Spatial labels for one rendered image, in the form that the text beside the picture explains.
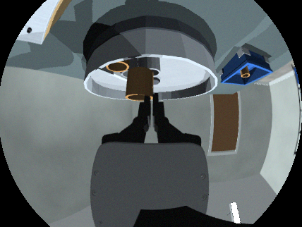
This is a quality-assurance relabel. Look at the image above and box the blue open-top crate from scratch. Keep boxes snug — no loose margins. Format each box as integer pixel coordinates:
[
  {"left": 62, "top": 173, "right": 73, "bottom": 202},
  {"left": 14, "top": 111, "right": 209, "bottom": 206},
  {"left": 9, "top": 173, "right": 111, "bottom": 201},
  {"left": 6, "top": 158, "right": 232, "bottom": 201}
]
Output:
[{"left": 219, "top": 47, "right": 273, "bottom": 85}]

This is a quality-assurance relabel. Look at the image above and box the bronze bushing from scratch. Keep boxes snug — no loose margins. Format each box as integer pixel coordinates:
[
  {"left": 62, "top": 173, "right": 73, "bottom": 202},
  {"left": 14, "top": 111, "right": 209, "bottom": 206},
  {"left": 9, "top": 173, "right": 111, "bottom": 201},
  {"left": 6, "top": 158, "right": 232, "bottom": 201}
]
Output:
[
  {"left": 126, "top": 67, "right": 154, "bottom": 101},
  {"left": 240, "top": 66, "right": 250, "bottom": 78},
  {"left": 106, "top": 60, "right": 130, "bottom": 72}
]

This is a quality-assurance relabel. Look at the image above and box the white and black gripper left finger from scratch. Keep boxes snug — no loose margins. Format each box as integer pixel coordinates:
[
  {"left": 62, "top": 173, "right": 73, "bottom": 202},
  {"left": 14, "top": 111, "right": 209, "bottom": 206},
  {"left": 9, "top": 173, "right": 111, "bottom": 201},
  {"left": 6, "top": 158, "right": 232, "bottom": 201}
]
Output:
[{"left": 102, "top": 96, "right": 151, "bottom": 144}]

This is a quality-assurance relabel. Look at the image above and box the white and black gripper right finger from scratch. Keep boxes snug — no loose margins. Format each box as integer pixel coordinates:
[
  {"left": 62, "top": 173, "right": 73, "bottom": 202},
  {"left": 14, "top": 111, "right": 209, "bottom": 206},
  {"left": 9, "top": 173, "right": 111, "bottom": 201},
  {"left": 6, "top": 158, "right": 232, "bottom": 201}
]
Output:
[{"left": 152, "top": 93, "right": 201, "bottom": 146}]

